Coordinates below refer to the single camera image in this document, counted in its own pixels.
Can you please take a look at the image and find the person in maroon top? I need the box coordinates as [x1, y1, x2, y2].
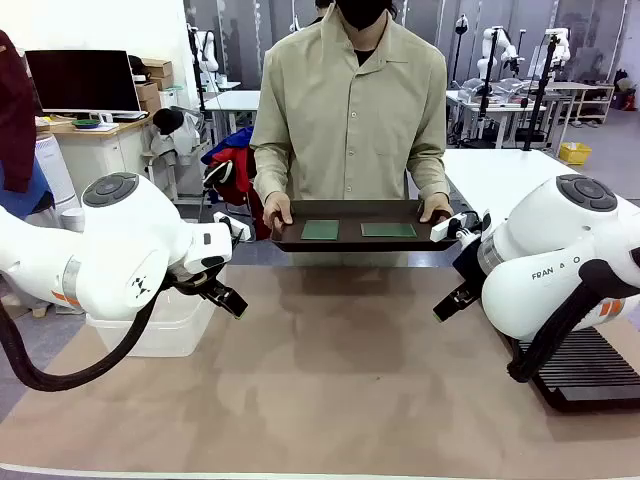
[0, 28, 39, 216]

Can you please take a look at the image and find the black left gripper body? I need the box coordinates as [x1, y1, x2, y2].
[167, 264, 227, 298]

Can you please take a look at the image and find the wooden shelf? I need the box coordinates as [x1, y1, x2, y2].
[546, 81, 617, 125]

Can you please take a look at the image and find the person's right hand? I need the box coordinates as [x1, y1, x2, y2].
[262, 191, 296, 233]

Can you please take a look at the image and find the black face mask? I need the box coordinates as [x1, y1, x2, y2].
[339, 0, 387, 30]

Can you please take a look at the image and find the person in beige shirt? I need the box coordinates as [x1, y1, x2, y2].
[248, 0, 452, 267]

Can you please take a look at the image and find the white garment on chair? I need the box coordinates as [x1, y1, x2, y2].
[148, 107, 212, 167]

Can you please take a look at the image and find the white cylindrical container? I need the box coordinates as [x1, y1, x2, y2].
[59, 206, 87, 234]

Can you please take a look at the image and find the white air purifier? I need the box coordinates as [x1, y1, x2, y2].
[33, 131, 82, 209]

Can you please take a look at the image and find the dark brown plastic tray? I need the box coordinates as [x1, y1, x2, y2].
[269, 199, 462, 254]

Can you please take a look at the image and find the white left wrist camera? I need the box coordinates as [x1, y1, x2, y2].
[212, 211, 252, 245]

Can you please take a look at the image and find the black slotted PCB rack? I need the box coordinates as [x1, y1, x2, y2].
[504, 327, 640, 414]

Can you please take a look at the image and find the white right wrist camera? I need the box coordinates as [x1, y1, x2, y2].
[429, 211, 494, 245]

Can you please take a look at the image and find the person's left forearm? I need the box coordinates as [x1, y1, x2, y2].
[405, 147, 451, 211]

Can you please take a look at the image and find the black computer monitor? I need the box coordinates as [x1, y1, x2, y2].
[24, 49, 144, 117]

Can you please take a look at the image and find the black cap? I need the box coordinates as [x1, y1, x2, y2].
[151, 108, 185, 136]

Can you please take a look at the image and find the wide green PCB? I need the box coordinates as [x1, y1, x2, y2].
[360, 222, 418, 239]

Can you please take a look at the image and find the squarish green PCB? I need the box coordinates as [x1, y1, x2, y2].
[300, 219, 342, 243]

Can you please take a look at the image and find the white table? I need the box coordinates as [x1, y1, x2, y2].
[441, 148, 640, 214]

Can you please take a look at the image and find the red and blue jacket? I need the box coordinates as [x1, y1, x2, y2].
[200, 126, 265, 242]

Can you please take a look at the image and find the person's right forearm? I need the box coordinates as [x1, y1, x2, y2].
[251, 142, 292, 201]

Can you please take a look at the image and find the person's left hand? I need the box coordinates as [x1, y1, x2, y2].
[418, 203, 454, 225]

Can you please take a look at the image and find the clear plastic storage box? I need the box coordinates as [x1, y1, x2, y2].
[84, 287, 219, 359]

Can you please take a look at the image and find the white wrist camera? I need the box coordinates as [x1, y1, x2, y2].
[429, 211, 494, 245]
[212, 211, 252, 245]

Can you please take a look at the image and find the white desk with wooden top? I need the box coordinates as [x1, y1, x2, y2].
[35, 113, 155, 202]

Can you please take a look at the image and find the black tripod stand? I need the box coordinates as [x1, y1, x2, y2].
[521, 33, 562, 152]

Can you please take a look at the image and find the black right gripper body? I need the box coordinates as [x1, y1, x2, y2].
[451, 239, 485, 298]

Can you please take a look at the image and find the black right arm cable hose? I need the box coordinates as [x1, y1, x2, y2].
[506, 258, 640, 384]

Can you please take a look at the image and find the yellow plastic crate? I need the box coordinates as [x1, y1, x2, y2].
[558, 141, 593, 166]

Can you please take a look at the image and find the cardboard box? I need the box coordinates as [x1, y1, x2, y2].
[141, 58, 174, 79]
[134, 79, 162, 114]

